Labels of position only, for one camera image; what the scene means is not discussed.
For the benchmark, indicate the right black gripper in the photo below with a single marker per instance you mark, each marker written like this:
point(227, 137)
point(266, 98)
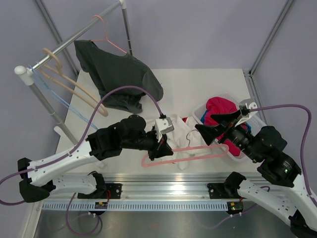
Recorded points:
point(227, 127)

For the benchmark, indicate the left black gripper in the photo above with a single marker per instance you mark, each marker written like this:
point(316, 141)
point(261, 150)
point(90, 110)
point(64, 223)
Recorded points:
point(164, 148)

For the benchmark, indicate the pink plastic hanger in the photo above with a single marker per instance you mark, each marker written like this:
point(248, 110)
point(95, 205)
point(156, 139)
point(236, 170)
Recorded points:
point(187, 146)

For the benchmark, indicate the white Coca-Cola t-shirt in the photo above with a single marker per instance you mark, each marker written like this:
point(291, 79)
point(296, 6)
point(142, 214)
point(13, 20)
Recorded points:
point(182, 125)

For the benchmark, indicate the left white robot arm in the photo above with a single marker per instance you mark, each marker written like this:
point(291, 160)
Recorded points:
point(105, 143)

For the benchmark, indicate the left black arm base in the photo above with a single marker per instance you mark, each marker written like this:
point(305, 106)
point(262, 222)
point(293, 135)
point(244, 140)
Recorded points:
point(109, 191)

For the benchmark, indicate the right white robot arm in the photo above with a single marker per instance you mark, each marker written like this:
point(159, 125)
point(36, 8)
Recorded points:
point(276, 167)

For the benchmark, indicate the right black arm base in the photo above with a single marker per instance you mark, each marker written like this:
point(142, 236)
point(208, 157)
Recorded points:
point(222, 191)

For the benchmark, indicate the dark grey t-shirt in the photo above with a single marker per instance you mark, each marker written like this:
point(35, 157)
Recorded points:
point(109, 71)

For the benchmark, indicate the beige wooden hanger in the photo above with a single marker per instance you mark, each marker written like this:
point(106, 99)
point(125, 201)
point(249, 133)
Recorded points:
point(79, 91)

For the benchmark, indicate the magenta cloth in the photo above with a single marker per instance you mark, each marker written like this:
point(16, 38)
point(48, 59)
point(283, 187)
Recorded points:
point(219, 105)

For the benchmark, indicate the silver clothes rack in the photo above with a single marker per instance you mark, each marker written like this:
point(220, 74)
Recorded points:
point(51, 62)

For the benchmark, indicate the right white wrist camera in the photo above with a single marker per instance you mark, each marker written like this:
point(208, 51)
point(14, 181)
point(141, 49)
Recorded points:
point(246, 107)

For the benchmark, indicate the aluminium mounting rail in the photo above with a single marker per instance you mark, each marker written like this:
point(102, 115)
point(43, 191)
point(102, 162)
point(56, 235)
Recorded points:
point(166, 184)

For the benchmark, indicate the white slotted cable duct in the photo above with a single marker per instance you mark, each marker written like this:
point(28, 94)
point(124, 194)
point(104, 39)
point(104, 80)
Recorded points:
point(135, 206)

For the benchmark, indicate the blue wire hanger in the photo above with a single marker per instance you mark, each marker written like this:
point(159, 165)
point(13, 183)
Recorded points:
point(57, 96)

